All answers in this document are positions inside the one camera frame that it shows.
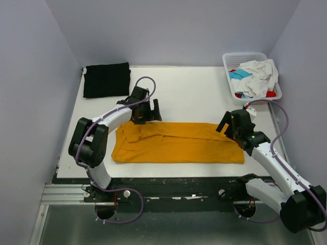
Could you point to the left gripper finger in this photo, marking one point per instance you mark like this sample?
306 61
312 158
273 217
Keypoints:
141 120
155 113

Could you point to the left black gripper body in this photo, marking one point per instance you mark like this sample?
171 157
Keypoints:
145 109

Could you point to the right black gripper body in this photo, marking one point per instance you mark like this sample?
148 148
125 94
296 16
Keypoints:
234 132

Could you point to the orange t shirt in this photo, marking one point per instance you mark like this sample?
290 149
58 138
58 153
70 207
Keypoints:
174 142

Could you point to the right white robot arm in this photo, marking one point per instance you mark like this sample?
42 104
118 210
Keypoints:
299 204

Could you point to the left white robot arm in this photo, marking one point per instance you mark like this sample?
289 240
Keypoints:
88 145

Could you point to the folded black t shirt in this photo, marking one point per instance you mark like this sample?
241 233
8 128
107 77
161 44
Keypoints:
106 81

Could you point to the red cloth in basket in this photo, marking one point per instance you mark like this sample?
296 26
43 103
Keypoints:
255 87

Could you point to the blue cloth in basket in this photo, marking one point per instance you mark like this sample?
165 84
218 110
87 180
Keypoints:
236 75

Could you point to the white plastic basket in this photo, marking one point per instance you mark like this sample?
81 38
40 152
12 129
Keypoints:
233 60

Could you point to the white t shirt in basket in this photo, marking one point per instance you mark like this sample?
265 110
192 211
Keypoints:
264 70

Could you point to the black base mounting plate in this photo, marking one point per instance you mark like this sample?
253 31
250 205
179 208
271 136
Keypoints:
196 194

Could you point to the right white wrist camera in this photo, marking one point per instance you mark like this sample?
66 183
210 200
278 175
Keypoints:
252 112

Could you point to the aluminium rail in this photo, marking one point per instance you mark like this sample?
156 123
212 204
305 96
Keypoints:
62 194

